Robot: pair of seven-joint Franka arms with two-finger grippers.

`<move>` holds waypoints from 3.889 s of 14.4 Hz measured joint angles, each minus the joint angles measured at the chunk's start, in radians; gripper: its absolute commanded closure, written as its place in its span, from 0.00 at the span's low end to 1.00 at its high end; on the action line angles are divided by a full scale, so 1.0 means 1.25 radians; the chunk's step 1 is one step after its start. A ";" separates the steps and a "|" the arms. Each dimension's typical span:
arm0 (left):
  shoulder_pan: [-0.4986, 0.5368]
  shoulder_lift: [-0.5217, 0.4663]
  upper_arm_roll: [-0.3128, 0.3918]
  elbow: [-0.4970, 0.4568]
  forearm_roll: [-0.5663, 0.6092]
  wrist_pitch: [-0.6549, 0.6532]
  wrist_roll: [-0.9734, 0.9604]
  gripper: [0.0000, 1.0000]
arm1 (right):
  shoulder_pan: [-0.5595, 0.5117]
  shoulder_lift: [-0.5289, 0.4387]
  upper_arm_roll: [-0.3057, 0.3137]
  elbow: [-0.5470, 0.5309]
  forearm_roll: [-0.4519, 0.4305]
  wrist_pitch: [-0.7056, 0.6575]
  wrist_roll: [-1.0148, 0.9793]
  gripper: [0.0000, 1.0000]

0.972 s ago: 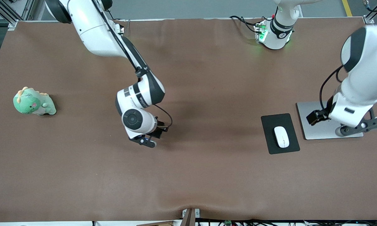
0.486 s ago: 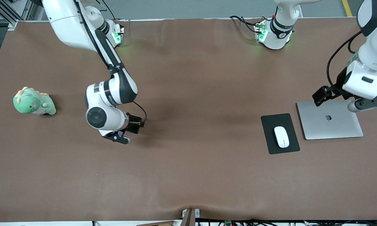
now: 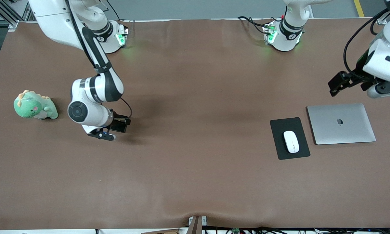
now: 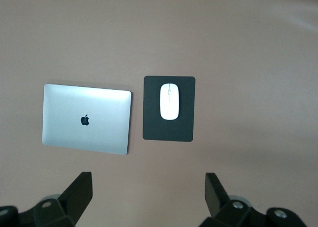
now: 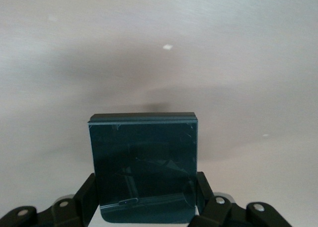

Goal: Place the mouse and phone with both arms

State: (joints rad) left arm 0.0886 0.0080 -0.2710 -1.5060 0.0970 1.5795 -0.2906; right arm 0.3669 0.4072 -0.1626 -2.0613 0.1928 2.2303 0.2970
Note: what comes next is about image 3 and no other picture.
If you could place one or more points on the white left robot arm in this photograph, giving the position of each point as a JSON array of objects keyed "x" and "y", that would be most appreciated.
[{"x": 285, "y": 34}]

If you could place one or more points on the brown table cover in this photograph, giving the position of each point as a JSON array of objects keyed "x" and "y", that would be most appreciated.
[{"x": 195, "y": 175}]

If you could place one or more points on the white computer mouse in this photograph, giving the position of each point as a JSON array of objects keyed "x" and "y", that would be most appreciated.
[{"x": 291, "y": 141}]

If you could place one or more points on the green plush dinosaur toy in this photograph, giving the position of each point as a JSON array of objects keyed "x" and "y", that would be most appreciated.
[{"x": 34, "y": 105}]

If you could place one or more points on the silver laptop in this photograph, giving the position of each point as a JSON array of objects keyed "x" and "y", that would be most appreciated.
[{"x": 341, "y": 123}]

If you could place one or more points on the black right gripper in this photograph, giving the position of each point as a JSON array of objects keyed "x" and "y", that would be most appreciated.
[{"x": 118, "y": 124}]

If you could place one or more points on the aluminium frame profile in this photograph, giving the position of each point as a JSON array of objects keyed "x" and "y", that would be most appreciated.
[{"x": 6, "y": 13}]

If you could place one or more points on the black mouse pad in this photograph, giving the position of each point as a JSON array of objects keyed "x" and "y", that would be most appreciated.
[{"x": 276, "y": 143}]

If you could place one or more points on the metal table edge bracket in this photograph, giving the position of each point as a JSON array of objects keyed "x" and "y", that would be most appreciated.
[{"x": 197, "y": 224}]

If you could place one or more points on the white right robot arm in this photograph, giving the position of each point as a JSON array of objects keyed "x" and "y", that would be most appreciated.
[{"x": 97, "y": 89}]

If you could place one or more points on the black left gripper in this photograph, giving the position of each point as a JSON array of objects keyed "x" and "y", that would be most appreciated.
[{"x": 353, "y": 78}]

